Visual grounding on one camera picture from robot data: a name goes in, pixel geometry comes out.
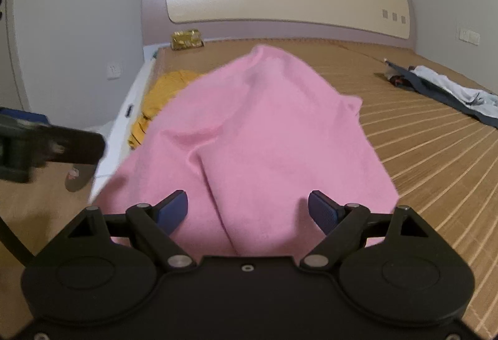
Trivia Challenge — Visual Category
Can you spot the pink sweatshirt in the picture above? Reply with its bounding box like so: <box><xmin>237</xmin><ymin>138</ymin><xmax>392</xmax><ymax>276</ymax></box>
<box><xmin>95</xmin><ymin>46</ymin><xmax>398</xmax><ymax>259</ymax></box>

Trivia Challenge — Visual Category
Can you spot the slipper on floor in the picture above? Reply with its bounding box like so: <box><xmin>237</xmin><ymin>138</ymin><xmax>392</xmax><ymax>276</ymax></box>
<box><xmin>65</xmin><ymin>164</ymin><xmax>97</xmax><ymax>192</ymax></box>

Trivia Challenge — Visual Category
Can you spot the yellow striped garment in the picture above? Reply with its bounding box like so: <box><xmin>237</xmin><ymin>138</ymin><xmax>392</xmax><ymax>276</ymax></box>
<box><xmin>128</xmin><ymin>70</ymin><xmax>202</xmax><ymax>149</ymax></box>

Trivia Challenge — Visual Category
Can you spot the white and navy garment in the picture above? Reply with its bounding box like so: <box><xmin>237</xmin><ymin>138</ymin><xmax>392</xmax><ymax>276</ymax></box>
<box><xmin>384</xmin><ymin>59</ymin><xmax>497</xmax><ymax>128</ymax></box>

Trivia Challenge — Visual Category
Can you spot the gold foil package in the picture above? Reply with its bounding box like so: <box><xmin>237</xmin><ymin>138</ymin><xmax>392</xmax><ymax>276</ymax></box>
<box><xmin>171</xmin><ymin>29</ymin><xmax>204</xmax><ymax>51</ymax></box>

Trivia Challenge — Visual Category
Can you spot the wall socket left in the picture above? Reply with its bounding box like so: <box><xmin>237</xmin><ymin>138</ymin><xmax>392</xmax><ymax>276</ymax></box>
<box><xmin>106</xmin><ymin>63</ymin><xmax>122</xmax><ymax>80</ymax></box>

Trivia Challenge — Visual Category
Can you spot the wall switch right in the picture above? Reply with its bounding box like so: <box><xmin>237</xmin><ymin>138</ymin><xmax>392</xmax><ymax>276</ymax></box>
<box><xmin>458</xmin><ymin>27</ymin><xmax>480</xmax><ymax>46</ymax></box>

